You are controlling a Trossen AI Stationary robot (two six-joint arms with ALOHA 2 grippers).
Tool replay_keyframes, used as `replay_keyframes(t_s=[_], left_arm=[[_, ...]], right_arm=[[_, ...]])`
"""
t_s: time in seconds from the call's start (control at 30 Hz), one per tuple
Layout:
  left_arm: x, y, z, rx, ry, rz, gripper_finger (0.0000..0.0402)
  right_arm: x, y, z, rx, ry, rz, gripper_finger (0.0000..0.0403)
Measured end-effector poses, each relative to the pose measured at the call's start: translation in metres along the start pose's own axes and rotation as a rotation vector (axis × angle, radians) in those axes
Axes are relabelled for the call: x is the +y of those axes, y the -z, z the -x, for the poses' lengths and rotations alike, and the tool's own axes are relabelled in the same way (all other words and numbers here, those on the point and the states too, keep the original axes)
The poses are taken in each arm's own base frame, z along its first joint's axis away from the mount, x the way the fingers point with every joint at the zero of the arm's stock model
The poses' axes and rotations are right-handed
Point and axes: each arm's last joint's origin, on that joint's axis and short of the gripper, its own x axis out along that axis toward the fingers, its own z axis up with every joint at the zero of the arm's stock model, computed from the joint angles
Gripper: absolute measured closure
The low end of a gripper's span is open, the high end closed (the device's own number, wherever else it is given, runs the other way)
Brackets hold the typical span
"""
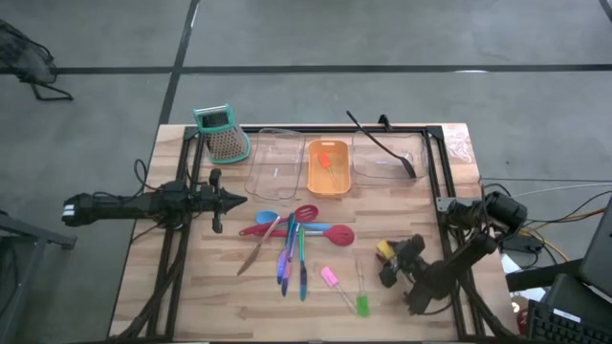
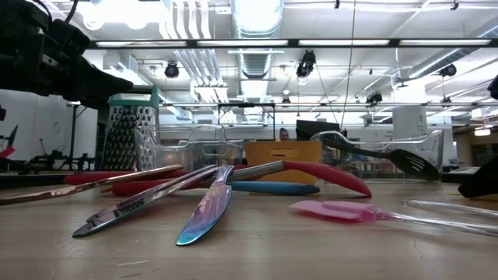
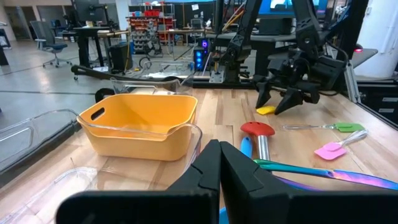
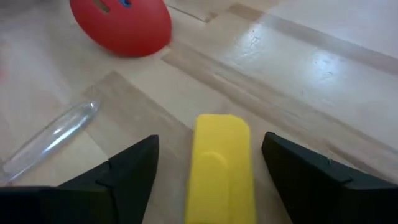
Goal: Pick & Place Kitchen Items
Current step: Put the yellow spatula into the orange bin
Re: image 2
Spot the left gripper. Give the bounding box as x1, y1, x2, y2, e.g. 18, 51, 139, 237
7, 0, 135, 110

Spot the red slotted spatula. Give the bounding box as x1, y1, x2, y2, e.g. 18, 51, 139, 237
63, 163, 254, 186

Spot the rose gold table knife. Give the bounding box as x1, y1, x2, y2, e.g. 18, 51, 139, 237
0, 163, 184, 207

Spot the red slotted spoon metal handle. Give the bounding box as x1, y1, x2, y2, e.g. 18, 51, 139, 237
100, 159, 373, 198

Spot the pink silicone spatula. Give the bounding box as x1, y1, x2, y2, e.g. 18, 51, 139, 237
288, 199, 498, 238

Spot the clear plastic bag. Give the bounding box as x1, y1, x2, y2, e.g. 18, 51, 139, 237
451, 166, 482, 176

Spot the teal steel box grater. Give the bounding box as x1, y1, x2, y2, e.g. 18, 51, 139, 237
101, 84, 160, 173

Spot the clear plastic bin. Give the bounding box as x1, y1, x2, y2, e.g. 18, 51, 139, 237
65, 101, 498, 171

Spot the black ceiling spotlight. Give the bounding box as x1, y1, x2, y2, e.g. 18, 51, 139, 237
295, 49, 317, 79
365, 90, 384, 106
438, 63, 458, 78
163, 61, 181, 79

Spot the black tripod equipment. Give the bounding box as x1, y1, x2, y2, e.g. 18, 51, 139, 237
29, 138, 96, 172

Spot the white cylindrical column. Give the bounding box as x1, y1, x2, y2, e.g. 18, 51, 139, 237
391, 105, 428, 139

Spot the red black distant device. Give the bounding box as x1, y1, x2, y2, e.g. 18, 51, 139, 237
0, 124, 19, 172

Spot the black background monitor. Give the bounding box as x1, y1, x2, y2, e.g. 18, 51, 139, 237
295, 119, 342, 142

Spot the orange plastic bin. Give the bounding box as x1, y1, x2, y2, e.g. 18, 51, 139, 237
244, 140, 324, 186

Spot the blue silicone spoon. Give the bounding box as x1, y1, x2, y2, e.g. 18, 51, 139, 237
228, 180, 321, 197

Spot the black aluminium table frame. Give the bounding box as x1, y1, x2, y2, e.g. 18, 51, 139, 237
0, 170, 498, 191

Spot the silver ventilation duct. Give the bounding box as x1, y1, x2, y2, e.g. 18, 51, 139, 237
228, 0, 286, 81

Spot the thin hanging cable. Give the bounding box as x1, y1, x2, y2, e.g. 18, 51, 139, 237
339, 0, 357, 131

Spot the black overhead frame bar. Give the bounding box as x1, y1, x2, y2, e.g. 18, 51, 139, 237
87, 37, 498, 49

